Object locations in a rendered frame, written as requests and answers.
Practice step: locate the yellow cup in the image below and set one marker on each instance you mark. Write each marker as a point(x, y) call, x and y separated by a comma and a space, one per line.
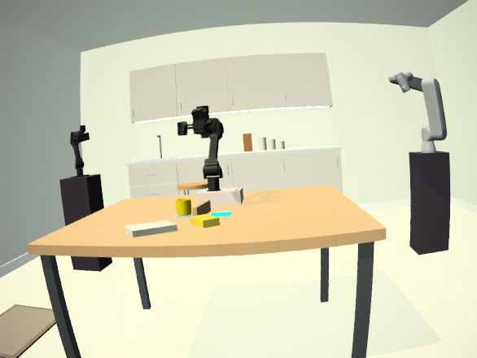
point(183, 207)

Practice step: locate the yellow rectangular block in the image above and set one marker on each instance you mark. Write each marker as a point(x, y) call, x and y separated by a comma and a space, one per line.
point(204, 221)

